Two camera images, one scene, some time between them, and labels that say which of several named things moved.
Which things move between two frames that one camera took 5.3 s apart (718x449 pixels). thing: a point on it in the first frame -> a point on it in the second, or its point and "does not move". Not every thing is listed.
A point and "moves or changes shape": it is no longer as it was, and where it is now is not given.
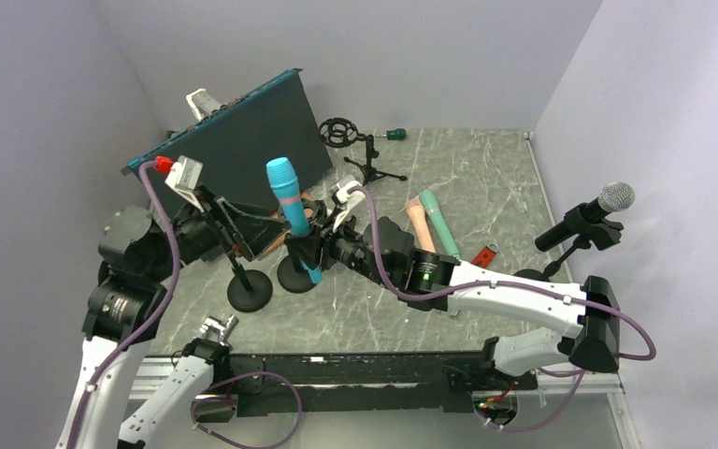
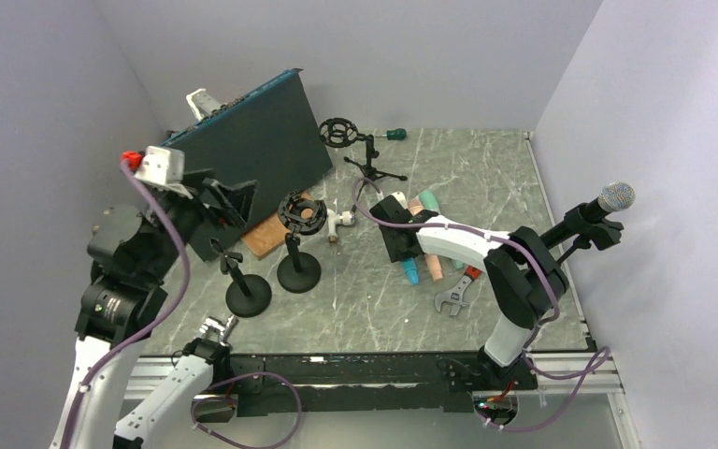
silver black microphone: [613, 197] does not move
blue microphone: [284, 178] moves or changes shape
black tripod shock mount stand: [340, 132] does not move
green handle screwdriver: [394, 134] does not move
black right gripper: [326, 227] -> [395, 253]
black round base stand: [586, 230] does not move
